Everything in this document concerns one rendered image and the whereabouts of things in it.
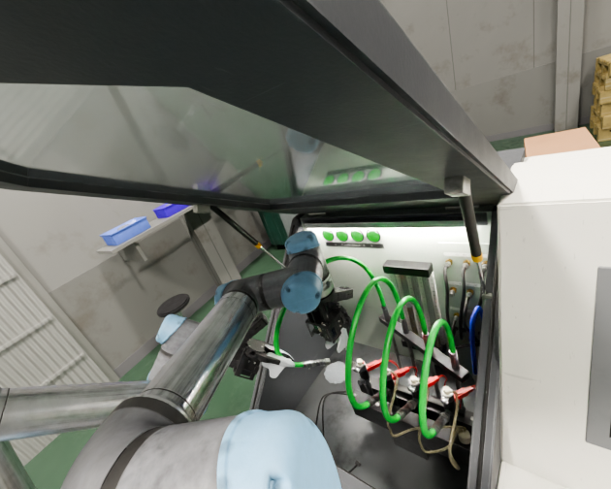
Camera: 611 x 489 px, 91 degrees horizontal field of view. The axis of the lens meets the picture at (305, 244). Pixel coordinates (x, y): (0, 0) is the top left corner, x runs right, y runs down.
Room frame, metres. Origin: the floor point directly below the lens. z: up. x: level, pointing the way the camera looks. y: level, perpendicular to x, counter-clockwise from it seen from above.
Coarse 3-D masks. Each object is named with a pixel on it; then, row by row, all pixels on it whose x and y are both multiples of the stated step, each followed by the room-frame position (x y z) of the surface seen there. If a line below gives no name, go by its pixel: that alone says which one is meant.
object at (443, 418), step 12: (444, 324) 0.50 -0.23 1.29; (432, 336) 0.46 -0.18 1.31; (432, 348) 0.44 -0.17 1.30; (456, 360) 0.52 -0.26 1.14; (420, 384) 0.40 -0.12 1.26; (420, 396) 0.39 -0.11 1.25; (420, 408) 0.38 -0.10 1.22; (420, 420) 0.38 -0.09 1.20; (444, 420) 0.43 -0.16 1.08; (432, 432) 0.39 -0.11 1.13
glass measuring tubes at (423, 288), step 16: (384, 272) 0.81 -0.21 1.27; (400, 272) 0.77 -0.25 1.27; (416, 272) 0.74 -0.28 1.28; (432, 272) 0.73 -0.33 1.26; (400, 288) 0.81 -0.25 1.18; (416, 288) 0.75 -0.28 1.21; (432, 288) 0.74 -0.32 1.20; (432, 304) 0.73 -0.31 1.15; (416, 320) 0.79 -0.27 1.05; (432, 320) 0.73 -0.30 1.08
